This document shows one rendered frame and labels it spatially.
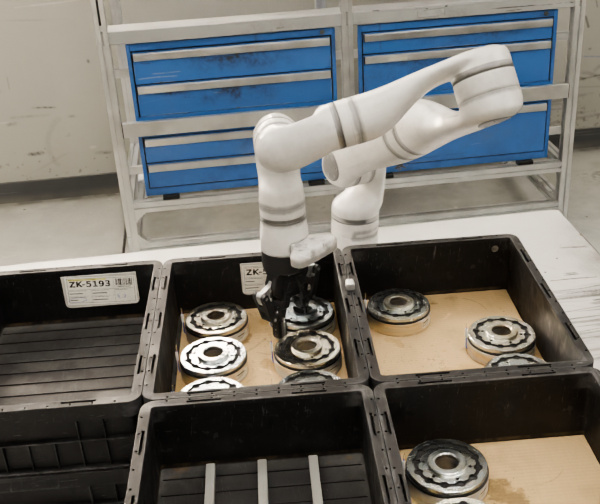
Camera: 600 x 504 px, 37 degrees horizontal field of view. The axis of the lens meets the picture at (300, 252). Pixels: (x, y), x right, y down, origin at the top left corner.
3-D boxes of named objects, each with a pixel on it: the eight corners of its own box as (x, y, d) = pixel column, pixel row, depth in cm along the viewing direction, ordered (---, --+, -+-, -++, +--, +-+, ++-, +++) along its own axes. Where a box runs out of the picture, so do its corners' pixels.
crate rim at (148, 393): (165, 271, 154) (163, 258, 153) (341, 258, 154) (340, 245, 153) (143, 415, 118) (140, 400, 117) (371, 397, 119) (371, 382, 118)
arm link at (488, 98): (541, 108, 130) (442, 153, 152) (522, 45, 130) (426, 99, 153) (491, 119, 126) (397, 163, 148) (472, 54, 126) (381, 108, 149)
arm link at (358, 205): (365, 125, 174) (362, 205, 182) (323, 134, 169) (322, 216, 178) (393, 140, 167) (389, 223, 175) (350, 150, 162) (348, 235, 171)
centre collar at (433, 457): (423, 453, 115) (423, 449, 115) (462, 450, 115) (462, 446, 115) (430, 479, 111) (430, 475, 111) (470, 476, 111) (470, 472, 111)
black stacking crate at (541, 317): (344, 307, 159) (342, 249, 154) (511, 294, 160) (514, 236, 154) (374, 454, 123) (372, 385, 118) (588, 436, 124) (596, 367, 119)
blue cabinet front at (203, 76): (146, 195, 333) (125, 44, 308) (339, 176, 339) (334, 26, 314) (146, 198, 331) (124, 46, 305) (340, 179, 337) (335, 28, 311)
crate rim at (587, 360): (341, 258, 154) (340, 245, 153) (515, 245, 155) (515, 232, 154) (371, 397, 119) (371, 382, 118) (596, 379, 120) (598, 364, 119)
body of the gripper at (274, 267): (285, 226, 145) (289, 278, 149) (248, 246, 139) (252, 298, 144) (321, 238, 140) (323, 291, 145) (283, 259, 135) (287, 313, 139)
